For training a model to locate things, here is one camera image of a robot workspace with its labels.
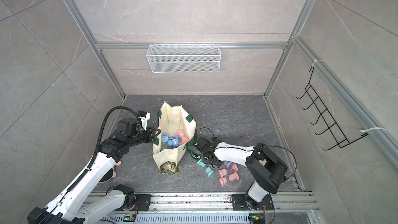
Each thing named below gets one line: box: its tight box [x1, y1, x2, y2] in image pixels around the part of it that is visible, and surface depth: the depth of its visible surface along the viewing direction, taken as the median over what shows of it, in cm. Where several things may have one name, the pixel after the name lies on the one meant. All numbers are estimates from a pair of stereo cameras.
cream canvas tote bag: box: [152, 101, 203, 169], surface depth 85 cm
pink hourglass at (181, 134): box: [177, 129, 190, 145], surface depth 94 cm
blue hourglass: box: [167, 137, 179, 148], surface depth 87 cm
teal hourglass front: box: [205, 166, 215, 178], surface depth 82 cm
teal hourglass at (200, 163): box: [196, 158, 206, 168], surface depth 85 cm
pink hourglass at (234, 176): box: [228, 171, 240, 181], surface depth 81 cm
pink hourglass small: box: [218, 168, 228, 178], surface depth 82 cm
